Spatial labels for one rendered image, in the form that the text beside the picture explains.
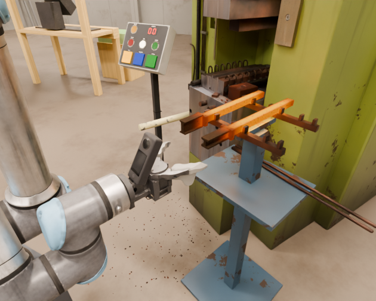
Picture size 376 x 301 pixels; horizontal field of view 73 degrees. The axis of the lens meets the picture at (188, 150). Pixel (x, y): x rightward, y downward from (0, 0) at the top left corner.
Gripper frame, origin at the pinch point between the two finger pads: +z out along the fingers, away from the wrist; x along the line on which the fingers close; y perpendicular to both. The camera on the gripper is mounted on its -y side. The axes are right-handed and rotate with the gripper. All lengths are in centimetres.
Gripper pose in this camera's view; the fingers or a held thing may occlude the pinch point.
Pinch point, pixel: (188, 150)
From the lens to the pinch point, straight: 67.3
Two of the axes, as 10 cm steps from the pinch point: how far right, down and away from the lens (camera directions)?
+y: 0.0, 8.4, 5.4
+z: 7.5, -3.6, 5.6
